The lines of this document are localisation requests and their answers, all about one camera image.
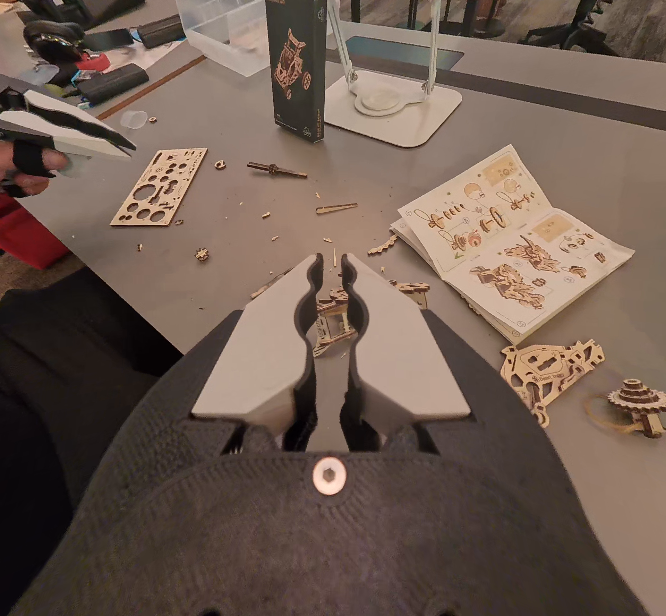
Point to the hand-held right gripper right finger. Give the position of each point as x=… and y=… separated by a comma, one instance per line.
x=411, y=361

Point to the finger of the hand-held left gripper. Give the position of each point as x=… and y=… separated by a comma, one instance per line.
x=57, y=106
x=88, y=146

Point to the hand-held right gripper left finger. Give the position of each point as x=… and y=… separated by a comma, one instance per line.
x=260, y=361

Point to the wooden parts sheet round holes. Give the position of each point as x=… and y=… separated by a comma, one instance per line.
x=178, y=194

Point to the wooden model frame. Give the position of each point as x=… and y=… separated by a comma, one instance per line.
x=554, y=377

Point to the dark model kit box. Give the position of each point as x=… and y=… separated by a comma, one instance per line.
x=294, y=12

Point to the person's left hand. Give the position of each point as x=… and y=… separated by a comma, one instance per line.
x=54, y=161

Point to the black red headphones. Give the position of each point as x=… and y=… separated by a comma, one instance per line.
x=52, y=36

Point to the notched wooden strip scrap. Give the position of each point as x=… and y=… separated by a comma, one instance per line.
x=270, y=283

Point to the red plastic canister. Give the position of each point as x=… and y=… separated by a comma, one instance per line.
x=26, y=231

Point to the small scalloped wooden part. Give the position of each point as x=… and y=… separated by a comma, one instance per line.
x=382, y=245

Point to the black pouch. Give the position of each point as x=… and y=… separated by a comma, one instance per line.
x=161, y=32

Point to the instruction booklet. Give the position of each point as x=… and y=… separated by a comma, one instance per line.
x=442, y=210

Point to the short wooden strip scrap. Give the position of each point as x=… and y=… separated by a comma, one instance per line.
x=337, y=207

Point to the clear plastic bin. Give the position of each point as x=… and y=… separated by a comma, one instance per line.
x=223, y=28

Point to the person's black clothing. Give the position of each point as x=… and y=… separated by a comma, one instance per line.
x=52, y=418

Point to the wooden gear assembly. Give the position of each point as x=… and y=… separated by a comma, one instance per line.
x=632, y=397

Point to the long wooden frame strip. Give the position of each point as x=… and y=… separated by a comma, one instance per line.
x=276, y=169

